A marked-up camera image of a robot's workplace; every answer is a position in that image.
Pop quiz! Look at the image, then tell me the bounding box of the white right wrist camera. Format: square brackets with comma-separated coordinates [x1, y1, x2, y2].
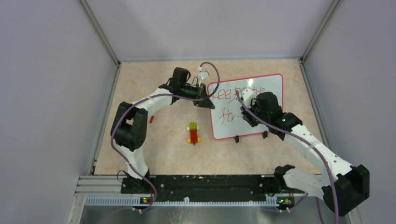
[240, 88, 256, 108]

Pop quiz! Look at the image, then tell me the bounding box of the red toy brick car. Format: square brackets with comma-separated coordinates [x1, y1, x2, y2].
[187, 122, 201, 145]

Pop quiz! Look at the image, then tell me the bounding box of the pink framed whiteboard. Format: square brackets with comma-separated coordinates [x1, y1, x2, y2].
[210, 73, 284, 140]

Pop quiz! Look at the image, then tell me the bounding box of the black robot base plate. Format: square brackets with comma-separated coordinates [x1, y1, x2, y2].
[120, 175, 301, 203]

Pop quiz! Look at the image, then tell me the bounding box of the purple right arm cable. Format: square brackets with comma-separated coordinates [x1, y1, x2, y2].
[235, 90, 340, 224]

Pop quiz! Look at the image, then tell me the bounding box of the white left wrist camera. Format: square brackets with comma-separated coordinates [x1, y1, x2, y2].
[197, 70, 210, 80]

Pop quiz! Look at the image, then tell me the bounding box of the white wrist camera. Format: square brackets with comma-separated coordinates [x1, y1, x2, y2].
[240, 88, 256, 108]
[197, 70, 210, 80]

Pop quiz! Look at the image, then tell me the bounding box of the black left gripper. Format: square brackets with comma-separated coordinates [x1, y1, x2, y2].
[180, 83, 215, 109]

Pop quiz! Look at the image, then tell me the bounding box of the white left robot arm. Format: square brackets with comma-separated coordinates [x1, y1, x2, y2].
[111, 67, 215, 193]

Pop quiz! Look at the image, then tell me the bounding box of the white cable duct strip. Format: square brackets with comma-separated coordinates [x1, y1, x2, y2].
[85, 196, 279, 207]

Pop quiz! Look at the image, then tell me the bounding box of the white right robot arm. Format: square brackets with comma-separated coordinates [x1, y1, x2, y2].
[236, 88, 370, 217]

